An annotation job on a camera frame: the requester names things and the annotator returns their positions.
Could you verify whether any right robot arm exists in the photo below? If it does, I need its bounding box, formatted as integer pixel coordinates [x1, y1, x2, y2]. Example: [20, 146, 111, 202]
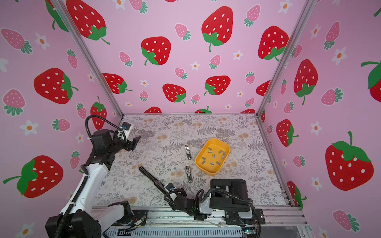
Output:
[163, 178, 266, 227]

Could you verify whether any yellow plastic tray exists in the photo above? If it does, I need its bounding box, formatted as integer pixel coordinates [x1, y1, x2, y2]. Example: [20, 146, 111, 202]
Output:
[195, 138, 231, 176]

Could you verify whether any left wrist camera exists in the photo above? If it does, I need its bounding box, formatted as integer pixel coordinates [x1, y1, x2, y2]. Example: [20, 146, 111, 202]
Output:
[121, 122, 133, 140]

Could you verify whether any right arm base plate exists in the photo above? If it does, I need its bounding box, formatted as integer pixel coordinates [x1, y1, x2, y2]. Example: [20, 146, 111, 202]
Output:
[224, 208, 266, 227]

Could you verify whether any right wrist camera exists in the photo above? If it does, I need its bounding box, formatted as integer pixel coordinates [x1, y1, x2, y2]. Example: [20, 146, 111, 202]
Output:
[164, 183, 176, 192]

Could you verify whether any aluminium front rail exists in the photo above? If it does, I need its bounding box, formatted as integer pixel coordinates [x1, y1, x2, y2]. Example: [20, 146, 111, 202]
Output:
[102, 206, 314, 238]

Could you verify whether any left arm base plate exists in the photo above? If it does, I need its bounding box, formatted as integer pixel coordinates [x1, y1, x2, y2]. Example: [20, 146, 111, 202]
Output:
[113, 210, 148, 227]

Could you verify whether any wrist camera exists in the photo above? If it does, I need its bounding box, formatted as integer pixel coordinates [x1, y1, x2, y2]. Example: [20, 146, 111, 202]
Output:
[164, 183, 176, 192]
[121, 122, 133, 140]

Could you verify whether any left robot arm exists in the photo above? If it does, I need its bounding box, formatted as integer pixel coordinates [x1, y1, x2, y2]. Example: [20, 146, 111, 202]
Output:
[45, 116, 146, 238]

